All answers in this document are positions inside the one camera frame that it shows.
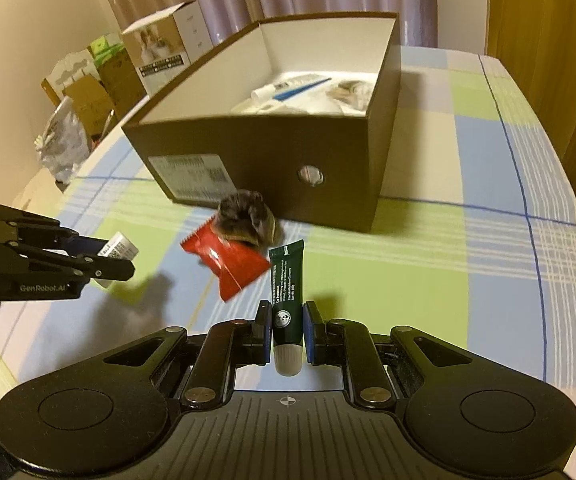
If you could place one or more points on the dark fuzzy scrunchie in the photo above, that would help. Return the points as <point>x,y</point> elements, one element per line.
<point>243,215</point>

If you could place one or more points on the crumpled silver bag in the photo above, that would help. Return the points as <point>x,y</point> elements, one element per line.
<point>63,145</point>

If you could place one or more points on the cotton swabs bag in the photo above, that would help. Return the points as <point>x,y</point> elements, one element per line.
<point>350,92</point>

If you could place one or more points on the plain brown cardboard box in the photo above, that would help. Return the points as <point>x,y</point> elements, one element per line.
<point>123,82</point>

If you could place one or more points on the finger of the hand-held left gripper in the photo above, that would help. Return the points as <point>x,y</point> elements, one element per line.
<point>43,227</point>
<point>68,265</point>

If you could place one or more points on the blue stick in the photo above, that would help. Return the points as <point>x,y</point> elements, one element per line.
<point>300,89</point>

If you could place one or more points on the red packet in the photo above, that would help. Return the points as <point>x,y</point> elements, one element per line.
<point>233,265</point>

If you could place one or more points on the clear pack of floss picks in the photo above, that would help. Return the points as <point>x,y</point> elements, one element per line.
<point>298,107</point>

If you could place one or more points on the green box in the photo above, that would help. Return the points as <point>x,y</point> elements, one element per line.
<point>105,50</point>

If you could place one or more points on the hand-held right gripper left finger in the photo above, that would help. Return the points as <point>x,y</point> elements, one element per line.
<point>265,332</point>

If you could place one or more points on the white box with photo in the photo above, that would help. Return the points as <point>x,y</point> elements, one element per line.
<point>168,40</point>

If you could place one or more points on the wooden wardrobe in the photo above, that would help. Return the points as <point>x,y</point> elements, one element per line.
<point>553,60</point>

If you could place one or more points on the checked tablecloth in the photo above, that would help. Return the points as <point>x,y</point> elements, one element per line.
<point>443,260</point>

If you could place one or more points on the green tube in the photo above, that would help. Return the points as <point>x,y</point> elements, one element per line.
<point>285,285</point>

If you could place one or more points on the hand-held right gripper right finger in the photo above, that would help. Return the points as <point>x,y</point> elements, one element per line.
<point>309,332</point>

